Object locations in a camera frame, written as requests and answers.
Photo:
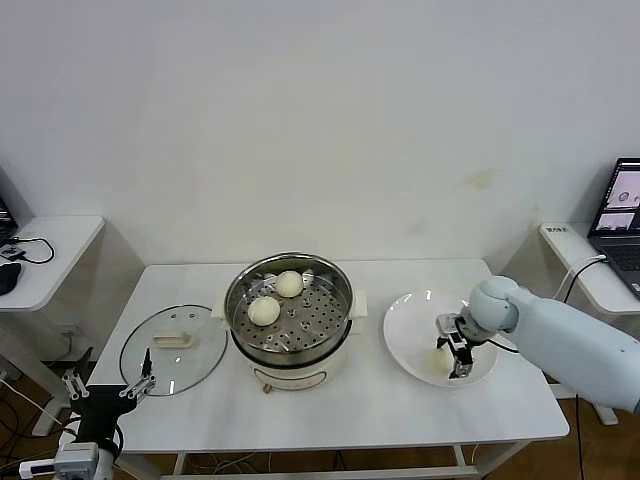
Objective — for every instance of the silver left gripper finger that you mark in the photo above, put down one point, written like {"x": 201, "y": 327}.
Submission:
{"x": 141, "y": 386}
{"x": 77, "y": 385}

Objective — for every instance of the white main table frame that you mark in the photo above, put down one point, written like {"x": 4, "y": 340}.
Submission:
{"x": 325, "y": 472}

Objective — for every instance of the black open laptop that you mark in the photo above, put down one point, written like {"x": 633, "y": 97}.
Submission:
{"x": 4, "y": 215}

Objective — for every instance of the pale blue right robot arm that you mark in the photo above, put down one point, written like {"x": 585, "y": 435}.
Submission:
{"x": 565, "y": 340}

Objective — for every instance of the white electric cooking pot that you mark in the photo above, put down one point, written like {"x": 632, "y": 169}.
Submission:
{"x": 290, "y": 375}

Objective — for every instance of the small white desk label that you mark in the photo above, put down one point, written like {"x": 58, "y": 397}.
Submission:
{"x": 557, "y": 230}

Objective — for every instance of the round glass pot lid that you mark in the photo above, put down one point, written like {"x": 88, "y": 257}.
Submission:
{"x": 190, "y": 360}

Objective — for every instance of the white side table with mouse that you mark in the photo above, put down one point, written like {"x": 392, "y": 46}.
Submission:
{"x": 55, "y": 250}

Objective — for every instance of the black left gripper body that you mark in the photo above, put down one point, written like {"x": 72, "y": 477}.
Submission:
{"x": 102, "y": 402}

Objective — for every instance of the white side table with label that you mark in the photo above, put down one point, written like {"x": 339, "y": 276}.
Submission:
{"x": 565, "y": 250}

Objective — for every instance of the white wall socket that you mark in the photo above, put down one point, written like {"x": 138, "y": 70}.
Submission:
{"x": 69, "y": 331}

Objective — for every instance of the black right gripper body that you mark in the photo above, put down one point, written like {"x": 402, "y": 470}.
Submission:
{"x": 457, "y": 327}

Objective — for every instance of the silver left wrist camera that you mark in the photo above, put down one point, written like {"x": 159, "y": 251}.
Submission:
{"x": 70, "y": 457}

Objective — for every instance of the round white plate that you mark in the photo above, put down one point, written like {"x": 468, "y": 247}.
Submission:
{"x": 410, "y": 325}

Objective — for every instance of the grey open laptop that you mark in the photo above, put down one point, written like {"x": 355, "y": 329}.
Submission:
{"x": 620, "y": 225}

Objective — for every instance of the white steamed baozi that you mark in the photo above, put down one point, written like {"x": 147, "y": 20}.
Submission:
{"x": 289, "y": 284}
{"x": 264, "y": 311}
{"x": 439, "y": 364}

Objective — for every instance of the black computer mouse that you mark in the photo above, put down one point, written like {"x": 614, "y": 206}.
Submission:
{"x": 7, "y": 277}

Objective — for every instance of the steel perforated steamer basket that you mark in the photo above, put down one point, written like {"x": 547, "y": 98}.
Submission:
{"x": 325, "y": 285}

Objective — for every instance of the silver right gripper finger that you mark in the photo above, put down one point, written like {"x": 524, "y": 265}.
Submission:
{"x": 441, "y": 343}
{"x": 462, "y": 362}

